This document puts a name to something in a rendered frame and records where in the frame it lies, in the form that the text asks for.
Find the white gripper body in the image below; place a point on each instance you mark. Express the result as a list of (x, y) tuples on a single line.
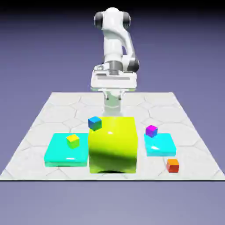
[(113, 82)]

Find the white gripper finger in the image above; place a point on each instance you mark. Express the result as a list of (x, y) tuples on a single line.
[(120, 96), (106, 96)]

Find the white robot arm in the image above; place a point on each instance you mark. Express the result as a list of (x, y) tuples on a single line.
[(112, 45)]

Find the small blue cube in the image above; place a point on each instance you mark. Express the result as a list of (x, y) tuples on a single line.
[(95, 123)]

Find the small magenta cube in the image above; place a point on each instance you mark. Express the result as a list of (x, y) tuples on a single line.
[(151, 131)]

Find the small yellow cube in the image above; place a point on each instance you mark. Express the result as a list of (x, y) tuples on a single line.
[(73, 141)]

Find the small orange cube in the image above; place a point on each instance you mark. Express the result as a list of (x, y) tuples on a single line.
[(173, 165)]

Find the large yellow-green box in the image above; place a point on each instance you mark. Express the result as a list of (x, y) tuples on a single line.
[(112, 140)]

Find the narrow flat cyan box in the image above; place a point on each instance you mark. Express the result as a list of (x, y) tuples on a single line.
[(161, 145)]

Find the wide flat cyan box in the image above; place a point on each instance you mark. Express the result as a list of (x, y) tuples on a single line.
[(59, 153)]

